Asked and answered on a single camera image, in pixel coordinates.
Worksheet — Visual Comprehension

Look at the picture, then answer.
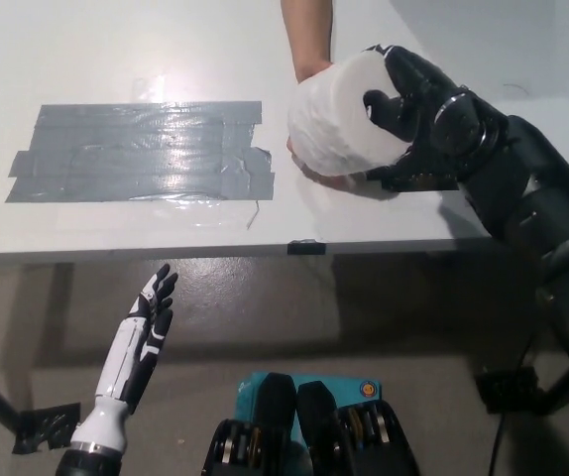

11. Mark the small black edge tape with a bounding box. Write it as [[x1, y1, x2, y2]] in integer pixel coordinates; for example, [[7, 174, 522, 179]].
[[287, 239, 327, 257]]

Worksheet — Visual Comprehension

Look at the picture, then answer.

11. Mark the black teal robot torso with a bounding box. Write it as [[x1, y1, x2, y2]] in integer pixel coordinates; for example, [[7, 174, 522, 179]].
[[203, 371, 420, 476]]

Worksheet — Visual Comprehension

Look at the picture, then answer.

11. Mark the grey duct tape patch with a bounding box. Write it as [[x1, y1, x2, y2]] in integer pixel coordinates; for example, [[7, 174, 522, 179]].
[[5, 100, 277, 204]]

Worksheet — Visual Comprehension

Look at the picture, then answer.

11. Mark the bare person hand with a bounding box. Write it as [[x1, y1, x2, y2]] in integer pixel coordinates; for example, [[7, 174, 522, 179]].
[[284, 57, 368, 191]]

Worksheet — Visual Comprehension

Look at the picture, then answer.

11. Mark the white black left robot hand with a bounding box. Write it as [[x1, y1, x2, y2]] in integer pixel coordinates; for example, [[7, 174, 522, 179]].
[[70, 263, 179, 452]]

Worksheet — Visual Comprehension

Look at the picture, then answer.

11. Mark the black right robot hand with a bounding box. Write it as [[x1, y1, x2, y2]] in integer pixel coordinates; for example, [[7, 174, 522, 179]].
[[361, 43, 464, 193]]

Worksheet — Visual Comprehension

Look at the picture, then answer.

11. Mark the white toilet paper roll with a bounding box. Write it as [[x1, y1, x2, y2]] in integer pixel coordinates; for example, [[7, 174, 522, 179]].
[[286, 49, 415, 179]]

